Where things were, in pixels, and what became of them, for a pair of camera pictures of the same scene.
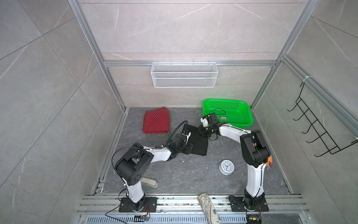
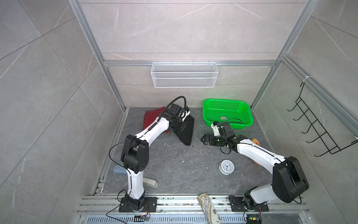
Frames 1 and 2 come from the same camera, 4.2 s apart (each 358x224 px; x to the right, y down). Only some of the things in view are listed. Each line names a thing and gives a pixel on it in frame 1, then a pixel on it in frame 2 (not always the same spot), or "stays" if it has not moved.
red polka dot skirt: [156, 121] stays
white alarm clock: [226, 167] stays
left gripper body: [186, 149] -> [178, 123]
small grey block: [149, 182] stays
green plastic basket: [236, 113] stays
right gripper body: [206, 131] -> [216, 141]
